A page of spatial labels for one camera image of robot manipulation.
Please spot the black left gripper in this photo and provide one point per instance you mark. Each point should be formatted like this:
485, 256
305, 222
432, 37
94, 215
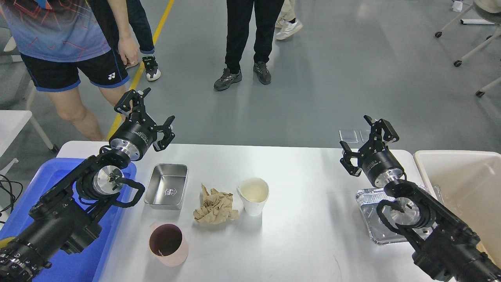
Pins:
137, 133

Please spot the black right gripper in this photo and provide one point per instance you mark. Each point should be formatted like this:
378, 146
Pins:
377, 162

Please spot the stainless steel rectangular container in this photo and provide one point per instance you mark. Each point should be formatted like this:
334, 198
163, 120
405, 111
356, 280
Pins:
167, 187

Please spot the pink mug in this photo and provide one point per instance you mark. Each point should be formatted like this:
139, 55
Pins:
168, 244

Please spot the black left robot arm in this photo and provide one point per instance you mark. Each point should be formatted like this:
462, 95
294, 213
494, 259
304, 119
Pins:
67, 216

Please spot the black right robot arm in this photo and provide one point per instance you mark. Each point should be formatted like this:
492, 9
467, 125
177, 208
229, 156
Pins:
445, 247

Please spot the clear floor plate right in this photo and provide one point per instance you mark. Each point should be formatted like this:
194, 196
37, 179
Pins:
365, 135

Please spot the clear floor plate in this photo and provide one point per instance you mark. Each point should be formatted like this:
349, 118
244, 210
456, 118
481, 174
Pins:
348, 136
365, 135

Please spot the clear floor plate left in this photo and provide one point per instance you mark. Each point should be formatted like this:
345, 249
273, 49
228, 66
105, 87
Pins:
348, 136

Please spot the aluminium foil tray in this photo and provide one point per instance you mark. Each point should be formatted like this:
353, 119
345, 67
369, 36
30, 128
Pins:
368, 200

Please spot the person in dark jeans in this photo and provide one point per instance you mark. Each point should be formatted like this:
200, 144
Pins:
138, 21

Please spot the beige plastic bin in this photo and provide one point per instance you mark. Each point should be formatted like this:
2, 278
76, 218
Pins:
469, 183

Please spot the person in blue shirt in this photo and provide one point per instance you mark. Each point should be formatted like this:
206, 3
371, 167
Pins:
58, 39

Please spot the crumpled brown paper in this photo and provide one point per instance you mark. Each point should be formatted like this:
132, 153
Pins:
216, 207

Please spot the white paper cup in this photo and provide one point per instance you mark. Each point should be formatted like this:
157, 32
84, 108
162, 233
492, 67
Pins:
254, 193

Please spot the white side table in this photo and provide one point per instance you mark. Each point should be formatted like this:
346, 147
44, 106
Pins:
13, 121

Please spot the person in beige trousers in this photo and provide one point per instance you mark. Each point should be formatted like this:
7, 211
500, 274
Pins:
287, 21

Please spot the blue plastic tray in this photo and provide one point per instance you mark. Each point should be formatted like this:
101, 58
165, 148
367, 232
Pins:
86, 266

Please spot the person in black trousers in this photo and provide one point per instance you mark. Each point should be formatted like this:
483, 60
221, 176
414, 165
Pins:
239, 13

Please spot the white rolling chair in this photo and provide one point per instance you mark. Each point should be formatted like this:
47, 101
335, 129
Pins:
465, 40

